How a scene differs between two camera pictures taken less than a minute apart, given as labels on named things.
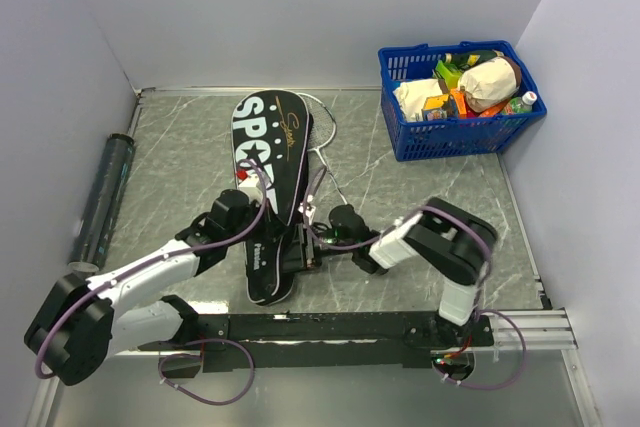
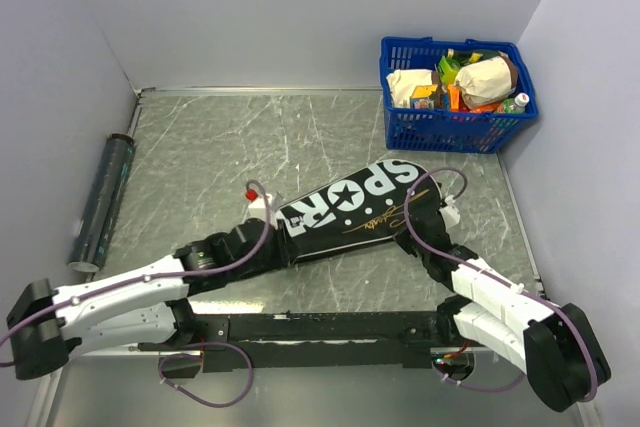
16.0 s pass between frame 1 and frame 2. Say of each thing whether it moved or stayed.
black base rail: stayed
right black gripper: moved
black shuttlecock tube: stayed
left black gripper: moved
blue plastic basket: moved
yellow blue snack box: moved
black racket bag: moved
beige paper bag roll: stayed
